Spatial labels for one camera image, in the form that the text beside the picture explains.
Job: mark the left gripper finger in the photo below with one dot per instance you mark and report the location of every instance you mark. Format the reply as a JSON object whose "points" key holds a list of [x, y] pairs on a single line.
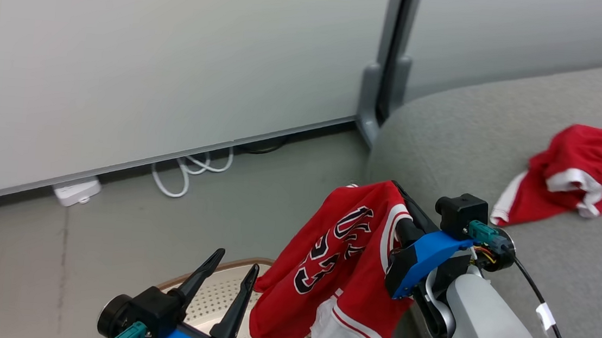
{"points": [[204, 277], [237, 308]]}

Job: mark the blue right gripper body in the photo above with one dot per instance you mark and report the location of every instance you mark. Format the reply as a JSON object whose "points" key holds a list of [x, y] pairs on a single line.
{"points": [[424, 256]]}

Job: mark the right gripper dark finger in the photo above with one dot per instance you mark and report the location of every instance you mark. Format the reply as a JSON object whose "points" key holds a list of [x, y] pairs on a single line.
{"points": [[412, 203]]}

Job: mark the red basketball jersey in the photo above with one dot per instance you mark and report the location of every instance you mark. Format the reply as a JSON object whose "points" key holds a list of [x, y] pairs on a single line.
{"points": [[336, 259]]}

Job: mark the red shorts white trim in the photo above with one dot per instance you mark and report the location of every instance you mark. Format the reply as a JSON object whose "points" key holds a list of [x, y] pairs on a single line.
{"points": [[579, 166]]}

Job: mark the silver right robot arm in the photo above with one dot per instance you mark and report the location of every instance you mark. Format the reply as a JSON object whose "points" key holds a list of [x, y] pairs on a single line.
{"points": [[488, 332]]}

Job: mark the grey fabric sofa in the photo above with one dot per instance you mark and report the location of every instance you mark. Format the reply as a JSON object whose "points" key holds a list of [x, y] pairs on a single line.
{"points": [[571, 258]]}

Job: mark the beige plastic laundry basket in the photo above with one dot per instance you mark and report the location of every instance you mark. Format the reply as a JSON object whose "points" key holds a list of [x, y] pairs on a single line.
{"points": [[213, 297]]}

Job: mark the short grey partition foot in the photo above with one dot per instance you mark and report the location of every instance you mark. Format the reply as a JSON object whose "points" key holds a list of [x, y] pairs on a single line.
{"points": [[368, 101]]}

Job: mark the grey partition foot dark-framed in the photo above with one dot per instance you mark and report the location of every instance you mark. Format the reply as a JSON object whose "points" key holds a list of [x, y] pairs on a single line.
{"points": [[398, 85]]}

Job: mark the white power strip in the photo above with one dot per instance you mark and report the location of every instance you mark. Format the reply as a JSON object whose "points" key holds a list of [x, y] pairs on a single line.
{"points": [[77, 191]]}

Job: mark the frosted white partition panel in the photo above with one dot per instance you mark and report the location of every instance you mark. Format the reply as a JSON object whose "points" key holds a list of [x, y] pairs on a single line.
{"points": [[509, 34]]}

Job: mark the large white partition panel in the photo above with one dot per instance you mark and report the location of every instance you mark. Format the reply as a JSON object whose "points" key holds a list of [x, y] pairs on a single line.
{"points": [[151, 69]]}

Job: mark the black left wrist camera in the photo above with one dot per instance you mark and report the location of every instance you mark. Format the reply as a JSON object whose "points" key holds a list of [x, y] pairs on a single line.
{"points": [[158, 309]]}

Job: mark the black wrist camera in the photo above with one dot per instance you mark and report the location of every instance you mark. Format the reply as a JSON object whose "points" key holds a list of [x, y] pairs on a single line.
{"points": [[460, 213], [158, 309]]}

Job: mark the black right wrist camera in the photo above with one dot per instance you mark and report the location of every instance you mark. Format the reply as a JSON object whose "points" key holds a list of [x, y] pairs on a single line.
{"points": [[460, 213]]}

